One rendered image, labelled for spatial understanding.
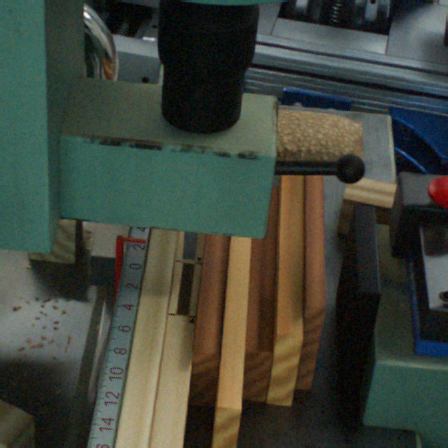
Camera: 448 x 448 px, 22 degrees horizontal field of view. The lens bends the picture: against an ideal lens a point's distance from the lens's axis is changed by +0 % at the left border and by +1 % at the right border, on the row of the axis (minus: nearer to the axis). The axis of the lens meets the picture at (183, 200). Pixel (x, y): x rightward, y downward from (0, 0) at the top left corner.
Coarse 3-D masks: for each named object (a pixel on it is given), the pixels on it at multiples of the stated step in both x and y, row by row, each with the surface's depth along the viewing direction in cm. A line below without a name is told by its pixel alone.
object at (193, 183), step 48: (96, 96) 75; (144, 96) 75; (96, 144) 72; (144, 144) 72; (192, 144) 72; (240, 144) 72; (96, 192) 74; (144, 192) 74; (192, 192) 73; (240, 192) 73
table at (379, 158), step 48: (384, 144) 102; (336, 192) 96; (336, 240) 91; (336, 288) 87; (336, 336) 83; (336, 384) 80; (192, 432) 76; (240, 432) 76; (288, 432) 76; (336, 432) 76; (384, 432) 77
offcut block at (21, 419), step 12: (0, 408) 84; (12, 408) 85; (0, 420) 84; (12, 420) 84; (24, 420) 84; (0, 432) 83; (12, 432) 83; (24, 432) 84; (0, 444) 82; (12, 444) 82; (24, 444) 84
